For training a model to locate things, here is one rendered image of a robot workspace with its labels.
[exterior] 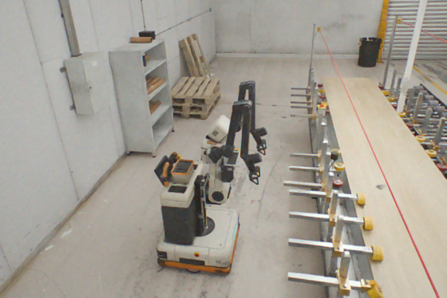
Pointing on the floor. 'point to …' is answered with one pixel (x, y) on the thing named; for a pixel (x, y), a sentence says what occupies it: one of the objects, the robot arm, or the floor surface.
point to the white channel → (415, 22)
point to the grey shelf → (155, 53)
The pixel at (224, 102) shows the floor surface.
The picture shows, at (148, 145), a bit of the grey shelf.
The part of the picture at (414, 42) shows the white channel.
